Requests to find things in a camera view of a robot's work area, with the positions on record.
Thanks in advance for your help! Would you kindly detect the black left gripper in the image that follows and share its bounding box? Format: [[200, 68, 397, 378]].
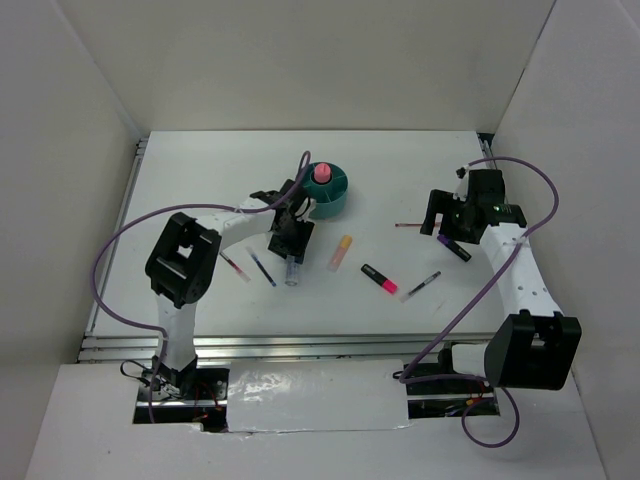
[[268, 216, 315, 264]]

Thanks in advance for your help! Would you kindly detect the blue cap spray bottle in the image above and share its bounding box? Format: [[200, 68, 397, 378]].
[[285, 255, 301, 287]]

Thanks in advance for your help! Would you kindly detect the pink bottle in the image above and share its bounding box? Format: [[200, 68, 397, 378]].
[[312, 162, 332, 185]]

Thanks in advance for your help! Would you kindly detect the black pink highlighter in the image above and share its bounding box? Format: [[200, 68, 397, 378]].
[[361, 264, 398, 295]]

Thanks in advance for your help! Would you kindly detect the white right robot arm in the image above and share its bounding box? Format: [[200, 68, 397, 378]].
[[421, 169, 582, 392]]

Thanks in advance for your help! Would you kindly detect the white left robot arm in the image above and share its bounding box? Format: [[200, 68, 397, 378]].
[[145, 180, 314, 399]]

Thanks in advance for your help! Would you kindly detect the blue refill pen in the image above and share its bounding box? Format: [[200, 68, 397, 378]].
[[245, 246, 277, 287]]

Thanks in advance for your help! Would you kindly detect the red refill pen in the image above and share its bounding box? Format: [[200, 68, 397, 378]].
[[219, 252, 251, 282]]

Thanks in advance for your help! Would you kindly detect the teal round organizer container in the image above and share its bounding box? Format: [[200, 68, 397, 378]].
[[302, 162, 349, 220]]

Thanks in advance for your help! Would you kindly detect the black gel pen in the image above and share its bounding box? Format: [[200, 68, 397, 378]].
[[400, 271, 442, 303]]

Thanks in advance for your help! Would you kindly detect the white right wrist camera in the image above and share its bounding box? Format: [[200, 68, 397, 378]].
[[455, 164, 471, 181]]

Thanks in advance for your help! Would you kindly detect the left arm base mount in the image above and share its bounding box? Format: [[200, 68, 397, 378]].
[[119, 360, 230, 433]]

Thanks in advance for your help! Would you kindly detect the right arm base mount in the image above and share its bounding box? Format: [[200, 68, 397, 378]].
[[405, 342, 499, 419]]

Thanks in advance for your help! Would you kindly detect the aluminium table frame rail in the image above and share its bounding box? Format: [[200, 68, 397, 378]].
[[79, 131, 492, 363]]

